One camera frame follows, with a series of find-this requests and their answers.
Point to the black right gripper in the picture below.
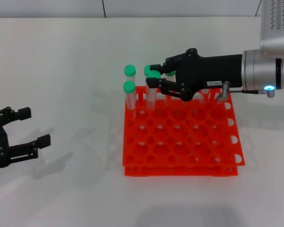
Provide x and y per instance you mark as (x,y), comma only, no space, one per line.
(208,71)

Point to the orange test tube rack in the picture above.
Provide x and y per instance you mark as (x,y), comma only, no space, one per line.
(156,173)

